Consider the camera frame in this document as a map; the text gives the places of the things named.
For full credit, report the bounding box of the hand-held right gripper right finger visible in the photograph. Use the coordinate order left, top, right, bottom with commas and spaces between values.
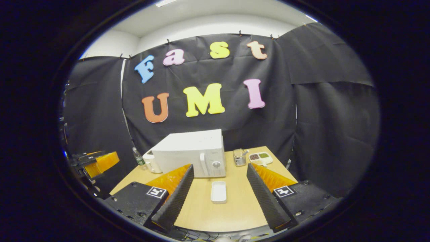
246, 163, 340, 233

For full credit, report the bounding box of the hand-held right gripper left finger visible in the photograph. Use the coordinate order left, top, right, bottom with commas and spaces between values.
102, 164, 195, 232

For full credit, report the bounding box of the white microwave oven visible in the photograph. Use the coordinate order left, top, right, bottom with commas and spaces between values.
152, 129, 226, 178

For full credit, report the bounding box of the clear green-label water bottle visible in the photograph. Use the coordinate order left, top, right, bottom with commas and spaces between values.
132, 147, 148, 171

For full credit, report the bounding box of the small white rectangular tray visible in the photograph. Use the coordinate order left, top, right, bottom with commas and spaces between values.
211, 181, 227, 204

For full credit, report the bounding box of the white toaster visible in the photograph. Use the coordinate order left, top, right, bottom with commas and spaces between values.
142, 150, 162, 174

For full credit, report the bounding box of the white divided dish with beans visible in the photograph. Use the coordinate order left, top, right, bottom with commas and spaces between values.
249, 152, 273, 167

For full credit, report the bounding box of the black backdrop cloth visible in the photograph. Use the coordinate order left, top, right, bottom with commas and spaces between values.
60, 22, 381, 199

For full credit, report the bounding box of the metal wire basket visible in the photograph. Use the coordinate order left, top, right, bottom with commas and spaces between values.
233, 149, 247, 167

